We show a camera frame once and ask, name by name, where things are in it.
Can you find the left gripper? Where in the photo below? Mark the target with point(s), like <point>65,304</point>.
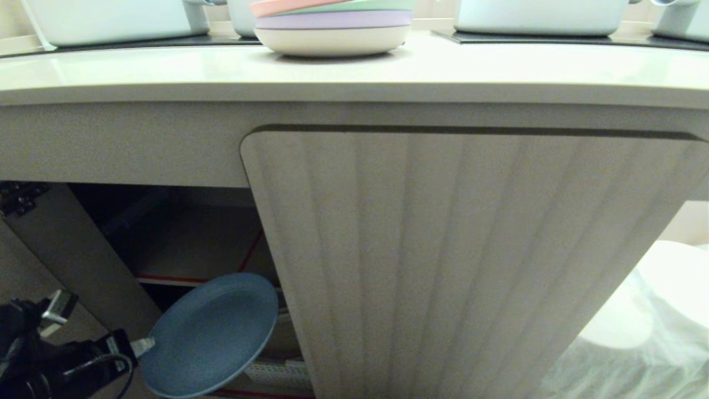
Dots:
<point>94,354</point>

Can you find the blue round plate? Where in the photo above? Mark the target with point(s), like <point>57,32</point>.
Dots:
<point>213,332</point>

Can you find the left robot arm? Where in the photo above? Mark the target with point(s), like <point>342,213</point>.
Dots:
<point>27,371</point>

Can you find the plain grey cabinet door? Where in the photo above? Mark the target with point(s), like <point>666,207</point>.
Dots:
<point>72,249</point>

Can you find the white dish rack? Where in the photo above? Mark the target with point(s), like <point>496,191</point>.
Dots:
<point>282,374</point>

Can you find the grey kitchen cabinet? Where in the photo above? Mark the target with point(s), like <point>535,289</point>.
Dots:
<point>122,144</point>

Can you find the ribbed grey cabinet door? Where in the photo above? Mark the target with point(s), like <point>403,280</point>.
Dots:
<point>443,266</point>

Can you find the red tape strip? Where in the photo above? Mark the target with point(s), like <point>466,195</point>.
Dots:
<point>250,250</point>
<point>166,279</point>

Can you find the black door hinge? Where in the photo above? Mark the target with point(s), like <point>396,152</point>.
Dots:
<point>19,198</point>

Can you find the black cooktop mat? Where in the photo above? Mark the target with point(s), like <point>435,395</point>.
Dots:
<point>166,43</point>
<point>554,39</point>

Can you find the large white pot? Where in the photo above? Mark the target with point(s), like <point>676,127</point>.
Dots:
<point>111,19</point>
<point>537,16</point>

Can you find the small white pot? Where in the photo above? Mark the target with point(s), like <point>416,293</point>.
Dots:
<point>241,16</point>

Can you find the white bowl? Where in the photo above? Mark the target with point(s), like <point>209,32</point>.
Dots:
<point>332,41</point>

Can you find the pink plate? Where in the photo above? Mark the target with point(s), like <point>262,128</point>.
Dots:
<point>271,6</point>

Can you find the purple plate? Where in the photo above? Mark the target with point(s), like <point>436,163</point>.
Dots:
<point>332,20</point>

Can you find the green plate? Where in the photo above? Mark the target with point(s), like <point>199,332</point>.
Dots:
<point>382,5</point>

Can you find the white plastic bag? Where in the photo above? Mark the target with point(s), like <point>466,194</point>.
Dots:
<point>642,332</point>

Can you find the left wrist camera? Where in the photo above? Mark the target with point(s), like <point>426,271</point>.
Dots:
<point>55,309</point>

